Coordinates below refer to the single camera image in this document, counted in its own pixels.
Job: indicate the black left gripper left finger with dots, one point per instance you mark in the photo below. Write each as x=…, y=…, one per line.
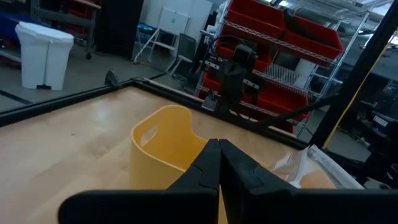
x=174, y=205

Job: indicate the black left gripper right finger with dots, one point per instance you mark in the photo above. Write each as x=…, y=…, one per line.
x=280, y=208

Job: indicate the clear plastic zip bag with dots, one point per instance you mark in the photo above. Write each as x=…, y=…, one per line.
x=298, y=168

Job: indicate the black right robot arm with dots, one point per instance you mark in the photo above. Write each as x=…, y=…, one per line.
x=382, y=155

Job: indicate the yellow plastic bin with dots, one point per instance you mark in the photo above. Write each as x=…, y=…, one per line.
x=164, y=149

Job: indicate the red storage bin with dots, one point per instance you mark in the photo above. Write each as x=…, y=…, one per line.
x=264, y=63
x=211, y=84
x=255, y=17
x=314, y=40
x=283, y=101

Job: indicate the grey folding chair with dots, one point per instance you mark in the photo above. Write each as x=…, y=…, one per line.
x=185, y=51

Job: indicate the white board stand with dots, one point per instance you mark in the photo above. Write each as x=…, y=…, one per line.
x=172, y=25

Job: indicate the black cabinet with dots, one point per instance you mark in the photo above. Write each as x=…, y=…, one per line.
x=118, y=28

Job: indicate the white pedal trash bin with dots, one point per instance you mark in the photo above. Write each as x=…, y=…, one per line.
x=43, y=56

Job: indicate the metal workshop cart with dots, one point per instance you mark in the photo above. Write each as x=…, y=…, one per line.
x=62, y=15

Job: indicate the black camera on stand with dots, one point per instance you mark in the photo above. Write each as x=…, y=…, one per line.
x=233, y=77

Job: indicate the small black rim bracket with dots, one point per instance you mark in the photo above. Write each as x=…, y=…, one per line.
x=111, y=79

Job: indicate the black table rim frame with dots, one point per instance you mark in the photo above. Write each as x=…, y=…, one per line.
x=62, y=102

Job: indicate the black frame post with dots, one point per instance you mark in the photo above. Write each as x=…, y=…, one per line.
x=357, y=74

